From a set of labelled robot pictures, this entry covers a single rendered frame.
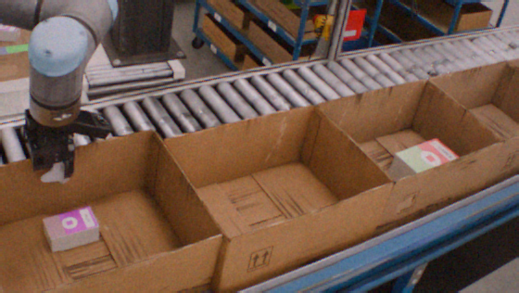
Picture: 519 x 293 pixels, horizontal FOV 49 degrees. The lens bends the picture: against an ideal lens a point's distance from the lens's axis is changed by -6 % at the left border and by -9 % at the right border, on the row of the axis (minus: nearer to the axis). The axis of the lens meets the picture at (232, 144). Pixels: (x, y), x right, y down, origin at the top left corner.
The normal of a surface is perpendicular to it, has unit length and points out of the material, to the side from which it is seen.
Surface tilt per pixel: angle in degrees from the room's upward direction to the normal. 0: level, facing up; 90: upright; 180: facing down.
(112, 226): 5
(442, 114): 90
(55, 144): 13
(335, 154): 90
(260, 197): 0
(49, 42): 18
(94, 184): 94
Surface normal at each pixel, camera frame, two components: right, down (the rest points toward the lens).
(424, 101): -0.85, 0.23
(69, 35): 0.21, -0.56
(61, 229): 0.17, -0.73
